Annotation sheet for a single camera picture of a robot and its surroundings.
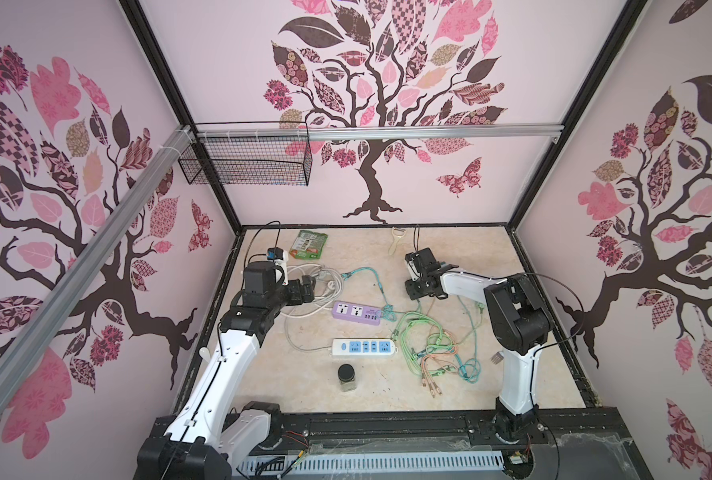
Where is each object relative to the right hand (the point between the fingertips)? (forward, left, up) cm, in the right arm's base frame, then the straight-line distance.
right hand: (414, 283), depth 102 cm
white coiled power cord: (-2, +29, +2) cm, 30 cm away
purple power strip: (-12, +20, +3) cm, 24 cm away
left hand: (-13, +35, +19) cm, 42 cm away
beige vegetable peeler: (+25, +4, 0) cm, 25 cm away
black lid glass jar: (-33, +22, +9) cm, 41 cm away
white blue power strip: (-24, +18, +2) cm, 30 cm away
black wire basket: (+51, +64, +17) cm, 84 cm away
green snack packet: (+19, +39, 0) cm, 43 cm away
